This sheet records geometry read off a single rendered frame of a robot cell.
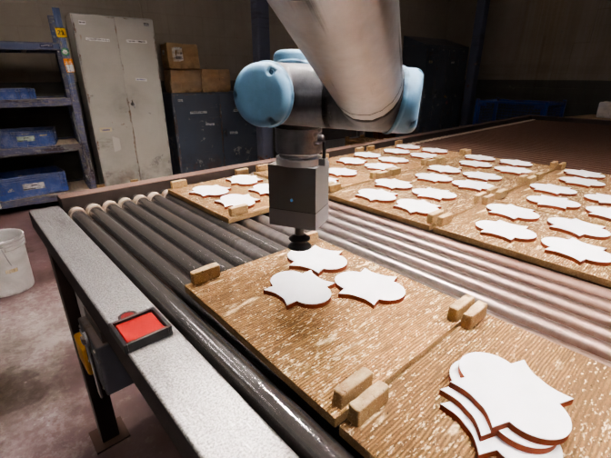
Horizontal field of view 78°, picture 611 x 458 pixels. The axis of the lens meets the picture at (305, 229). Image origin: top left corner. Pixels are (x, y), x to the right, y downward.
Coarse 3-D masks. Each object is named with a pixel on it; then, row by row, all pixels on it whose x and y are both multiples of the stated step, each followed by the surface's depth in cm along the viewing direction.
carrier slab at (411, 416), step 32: (448, 352) 55; (512, 352) 55; (544, 352) 55; (416, 384) 49; (448, 384) 49; (576, 384) 49; (608, 384) 49; (384, 416) 45; (416, 416) 45; (448, 416) 45; (576, 416) 45; (608, 416) 45; (384, 448) 41; (416, 448) 41; (448, 448) 41; (576, 448) 41; (608, 448) 41
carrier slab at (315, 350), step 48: (192, 288) 72; (240, 288) 72; (336, 288) 72; (240, 336) 59; (288, 336) 59; (336, 336) 59; (384, 336) 59; (432, 336) 59; (288, 384) 51; (336, 384) 49
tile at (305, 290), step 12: (276, 276) 74; (288, 276) 74; (300, 276) 74; (312, 276) 74; (276, 288) 70; (288, 288) 70; (300, 288) 70; (312, 288) 70; (324, 288) 70; (288, 300) 66; (300, 300) 66; (312, 300) 66; (324, 300) 66
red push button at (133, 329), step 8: (136, 320) 64; (144, 320) 64; (152, 320) 64; (120, 328) 62; (128, 328) 62; (136, 328) 62; (144, 328) 62; (152, 328) 62; (128, 336) 60; (136, 336) 60
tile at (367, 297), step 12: (336, 276) 74; (348, 276) 74; (360, 276) 74; (372, 276) 74; (384, 276) 74; (396, 276) 74; (348, 288) 70; (360, 288) 70; (372, 288) 70; (384, 288) 70; (396, 288) 70; (360, 300) 67; (372, 300) 66; (384, 300) 66; (396, 300) 67
